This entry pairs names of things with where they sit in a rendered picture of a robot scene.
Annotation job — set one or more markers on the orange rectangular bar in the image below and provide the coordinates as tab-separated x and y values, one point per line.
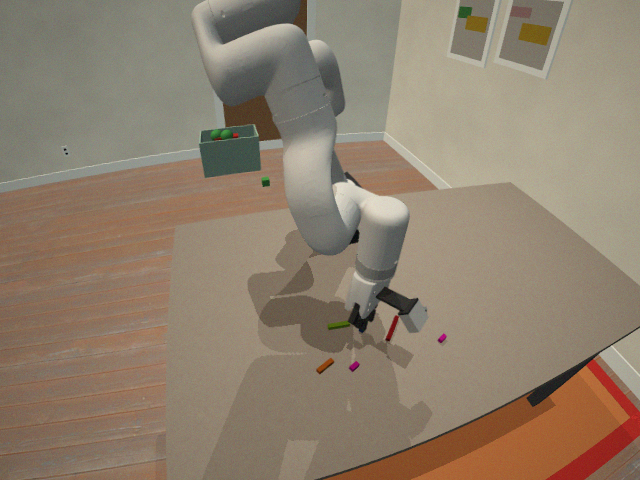
325	365

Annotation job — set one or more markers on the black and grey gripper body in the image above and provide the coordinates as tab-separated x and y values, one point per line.
363	291

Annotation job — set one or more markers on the red rod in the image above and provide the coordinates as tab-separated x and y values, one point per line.
389	335

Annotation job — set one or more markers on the lime green rod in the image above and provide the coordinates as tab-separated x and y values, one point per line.
338	325

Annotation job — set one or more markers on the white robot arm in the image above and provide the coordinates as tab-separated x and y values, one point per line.
278	63

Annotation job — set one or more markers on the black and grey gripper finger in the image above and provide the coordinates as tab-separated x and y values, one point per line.
355	318
372	314

